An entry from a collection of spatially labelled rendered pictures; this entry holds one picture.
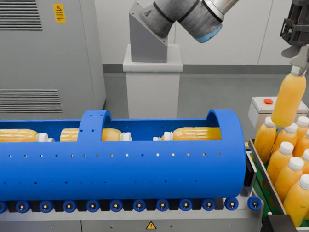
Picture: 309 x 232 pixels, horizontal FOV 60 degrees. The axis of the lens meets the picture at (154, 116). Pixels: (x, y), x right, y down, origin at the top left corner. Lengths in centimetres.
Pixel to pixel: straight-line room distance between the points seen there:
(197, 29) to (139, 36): 30
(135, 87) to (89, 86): 107
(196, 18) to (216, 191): 90
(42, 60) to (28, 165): 181
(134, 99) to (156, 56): 29
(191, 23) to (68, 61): 134
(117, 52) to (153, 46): 231
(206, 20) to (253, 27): 237
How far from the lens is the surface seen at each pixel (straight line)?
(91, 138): 77
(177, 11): 144
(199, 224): 98
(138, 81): 150
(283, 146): 99
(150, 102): 157
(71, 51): 243
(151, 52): 145
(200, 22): 144
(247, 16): 371
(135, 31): 142
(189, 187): 79
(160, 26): 145
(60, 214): 98
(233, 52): 383
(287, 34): 86
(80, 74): 251
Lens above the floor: 170
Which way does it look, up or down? 35 degrees down
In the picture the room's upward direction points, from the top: straight up
